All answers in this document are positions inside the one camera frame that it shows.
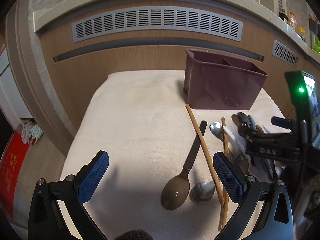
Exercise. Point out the dark spoon black handle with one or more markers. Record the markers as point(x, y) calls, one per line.
point(236, 120)

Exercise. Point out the large grey vent grille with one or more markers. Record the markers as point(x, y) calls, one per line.
point(157, 18)

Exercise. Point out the brown spoon black handle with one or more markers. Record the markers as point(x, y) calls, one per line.
point(177, 188)

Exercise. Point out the red door mat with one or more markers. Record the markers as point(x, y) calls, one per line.
point(11, 163)

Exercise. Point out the wooden chopstick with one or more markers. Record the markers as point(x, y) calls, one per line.
point(207, 156)
point(224, 212)

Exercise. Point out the white plastic spoon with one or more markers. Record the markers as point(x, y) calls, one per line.
point(234, 139)

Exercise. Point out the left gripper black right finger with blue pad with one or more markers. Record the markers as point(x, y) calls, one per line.
point(275, 219)

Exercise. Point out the steel spoon white knob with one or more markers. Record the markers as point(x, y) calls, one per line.
point(217, 130)

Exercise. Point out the maroon plastic utensil holder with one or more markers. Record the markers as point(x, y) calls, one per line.
point(217, 81)

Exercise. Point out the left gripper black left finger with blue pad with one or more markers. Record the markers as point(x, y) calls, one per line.
point(45, 217)

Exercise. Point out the wooden cabinet front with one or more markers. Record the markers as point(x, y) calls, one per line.
point(77, 69)

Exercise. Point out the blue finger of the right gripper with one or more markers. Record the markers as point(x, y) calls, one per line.
point(281, 122)

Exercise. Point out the yellow lid jar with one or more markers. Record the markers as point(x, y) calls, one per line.
point(301, 32)

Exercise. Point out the orange drink bottle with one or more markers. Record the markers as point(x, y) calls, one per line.
point(292, 20)

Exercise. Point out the small grey vent grille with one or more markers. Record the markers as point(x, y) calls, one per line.
point(285, 54)

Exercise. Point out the dark soy sauce bottle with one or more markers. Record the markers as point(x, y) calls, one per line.
point(283, 16)

